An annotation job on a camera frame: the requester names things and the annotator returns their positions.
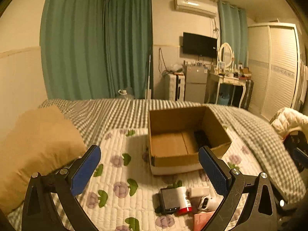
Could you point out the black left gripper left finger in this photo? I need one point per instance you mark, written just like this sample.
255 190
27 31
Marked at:
39 211

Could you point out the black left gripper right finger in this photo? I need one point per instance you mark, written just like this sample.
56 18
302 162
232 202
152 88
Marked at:
259 212

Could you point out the pink patterned card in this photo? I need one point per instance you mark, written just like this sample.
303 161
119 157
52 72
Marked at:
201 219

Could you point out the black remote control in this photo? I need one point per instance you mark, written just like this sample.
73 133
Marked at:
201 139

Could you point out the small white box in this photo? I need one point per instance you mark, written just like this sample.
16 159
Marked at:
198 192

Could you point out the grey checked blanket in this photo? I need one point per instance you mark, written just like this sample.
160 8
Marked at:
255 146

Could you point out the tan pillow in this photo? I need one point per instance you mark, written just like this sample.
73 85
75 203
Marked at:
42 141

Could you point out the white tube red cap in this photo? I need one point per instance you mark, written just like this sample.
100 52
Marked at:
184 203

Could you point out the floral quilted bedspread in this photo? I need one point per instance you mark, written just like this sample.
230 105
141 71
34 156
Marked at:
122 193

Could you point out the white puffy jacket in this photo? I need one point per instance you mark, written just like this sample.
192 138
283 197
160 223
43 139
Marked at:
287 120

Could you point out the brown cardboard box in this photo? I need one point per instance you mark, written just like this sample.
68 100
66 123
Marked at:
172 146

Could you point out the white dressing table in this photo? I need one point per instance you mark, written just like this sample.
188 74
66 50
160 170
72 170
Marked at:
230 91

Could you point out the clear water jug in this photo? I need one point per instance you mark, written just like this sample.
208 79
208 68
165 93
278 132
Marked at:
123 94

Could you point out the silver mini fridge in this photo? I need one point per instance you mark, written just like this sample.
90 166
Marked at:
195 83

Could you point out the white suitcase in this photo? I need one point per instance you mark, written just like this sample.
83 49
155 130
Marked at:
175 86

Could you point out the white louvred wardrobe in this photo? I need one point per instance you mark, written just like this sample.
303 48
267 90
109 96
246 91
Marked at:
274 62

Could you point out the oval vanity mirror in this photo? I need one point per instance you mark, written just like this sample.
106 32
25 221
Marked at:
225 56

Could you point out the large teal curtain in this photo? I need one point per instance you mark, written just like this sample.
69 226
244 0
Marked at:
92 48

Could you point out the narrow teal curtain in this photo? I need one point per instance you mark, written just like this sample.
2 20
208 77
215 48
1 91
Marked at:
234 30

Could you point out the white air conditioner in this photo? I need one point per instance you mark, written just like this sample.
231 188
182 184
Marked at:
195 7

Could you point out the black wall television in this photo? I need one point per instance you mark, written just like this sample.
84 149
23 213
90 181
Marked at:
195 44

